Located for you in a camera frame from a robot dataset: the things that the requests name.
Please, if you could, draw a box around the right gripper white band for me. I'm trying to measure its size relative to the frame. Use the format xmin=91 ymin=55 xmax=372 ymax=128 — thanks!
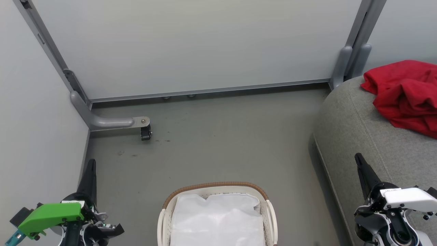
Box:
xmin=355 ymin=152 xmax=437 ymax=216

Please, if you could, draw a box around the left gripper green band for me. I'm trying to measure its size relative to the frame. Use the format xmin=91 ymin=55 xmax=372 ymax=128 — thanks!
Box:
xmin=19 ymin=159 xmax=125 ymax=240

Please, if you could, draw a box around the red garment with white tag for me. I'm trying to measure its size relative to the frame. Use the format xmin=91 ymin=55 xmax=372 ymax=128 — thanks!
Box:
xmin=373 ymin=77 xmax=437 ymax=139

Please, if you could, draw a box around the white laundry basket brown rim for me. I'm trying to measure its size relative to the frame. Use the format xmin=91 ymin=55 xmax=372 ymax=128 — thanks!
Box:
xmin=157 ymin=181 xmax=278 ymax=246

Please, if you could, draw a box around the white basket liner cloth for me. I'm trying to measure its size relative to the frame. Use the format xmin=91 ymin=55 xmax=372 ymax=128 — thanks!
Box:
xmin=170 ymin=193 xmax=266 ymax=246

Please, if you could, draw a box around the grey fabric sofa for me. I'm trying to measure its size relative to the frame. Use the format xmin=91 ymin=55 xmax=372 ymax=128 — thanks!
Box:
xmin=312 ymin=74 xmax=437 ymax=246

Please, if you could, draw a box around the grey partition foot bracket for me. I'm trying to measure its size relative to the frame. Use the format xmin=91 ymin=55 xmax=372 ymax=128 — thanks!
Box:
xmin=70 ymin=90 xmax=151 ymax=132

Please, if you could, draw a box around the black cable with teal connector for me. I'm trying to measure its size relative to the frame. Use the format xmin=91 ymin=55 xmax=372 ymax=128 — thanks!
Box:
xmin=5 ymin=228 xmax=27 ymax=246

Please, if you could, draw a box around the grey double partition post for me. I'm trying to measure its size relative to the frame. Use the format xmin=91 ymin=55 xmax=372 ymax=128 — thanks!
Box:
xmin=329 ymin=0 xmax=387 ymax=91

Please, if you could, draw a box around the grey metal partition bottom rail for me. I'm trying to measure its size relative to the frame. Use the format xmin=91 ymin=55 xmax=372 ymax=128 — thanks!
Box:
xmin=89 ymin=79 xmax=331 ymax=103

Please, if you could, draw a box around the grey metal partition post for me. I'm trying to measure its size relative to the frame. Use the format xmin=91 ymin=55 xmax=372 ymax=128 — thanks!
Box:
xmin=13 ymin=0 xmax=92 ymax=109

